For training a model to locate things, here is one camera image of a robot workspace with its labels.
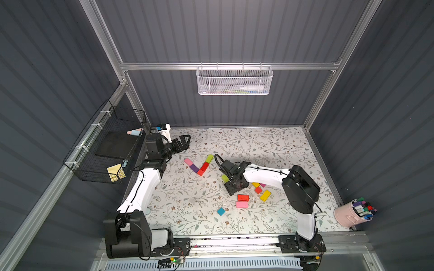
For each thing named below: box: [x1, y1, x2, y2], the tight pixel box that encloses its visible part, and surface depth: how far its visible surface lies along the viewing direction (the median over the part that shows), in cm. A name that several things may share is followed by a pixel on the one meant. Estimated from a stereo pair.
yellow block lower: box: [259, 189, 272, 203], surface depth 90 cm
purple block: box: [189, 163, 200, 174], surface depth 101 cm
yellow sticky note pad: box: [106, 163, 127, 183], surface depth 66 cm
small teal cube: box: [217, 207, 226, 217], surface depth 86 cm
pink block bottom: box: [235, 201, 249, 208], surface depth 86 cm
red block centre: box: [236, 194, 250, 202], surface depth 88 cm
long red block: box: [200, 161, 210, 173], surface depth 103 cm
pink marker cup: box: [333, 197, 378, 228], surface depth 74 cm
